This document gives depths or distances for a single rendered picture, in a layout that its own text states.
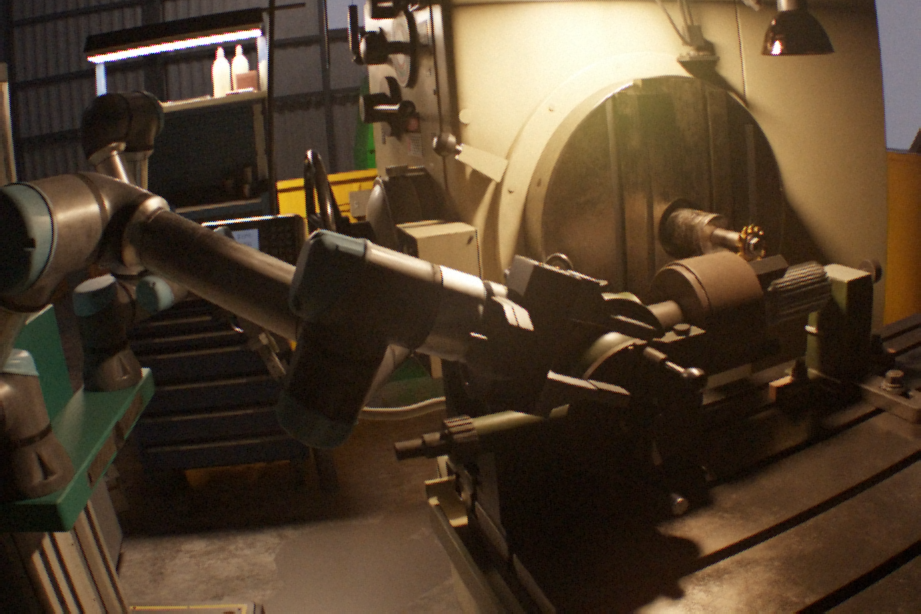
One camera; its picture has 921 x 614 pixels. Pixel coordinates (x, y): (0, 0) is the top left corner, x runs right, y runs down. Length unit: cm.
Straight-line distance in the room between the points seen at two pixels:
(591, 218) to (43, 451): 101
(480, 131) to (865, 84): 104
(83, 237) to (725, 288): 86
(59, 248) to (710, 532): 86
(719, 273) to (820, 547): 45
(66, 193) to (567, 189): 82
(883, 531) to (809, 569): 13
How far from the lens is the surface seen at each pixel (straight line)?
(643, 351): 85
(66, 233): 81
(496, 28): 132
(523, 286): 63
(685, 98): 136
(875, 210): 195
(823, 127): 178
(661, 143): 133
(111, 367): 164
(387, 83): 170
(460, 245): 121
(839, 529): 99
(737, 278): 111
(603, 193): 129
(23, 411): 119
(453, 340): 60
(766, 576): 90
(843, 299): 133
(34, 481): 122
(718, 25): 157
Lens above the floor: 156
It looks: 9 degrees down
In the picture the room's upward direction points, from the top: 5 degrees counter-clockwise
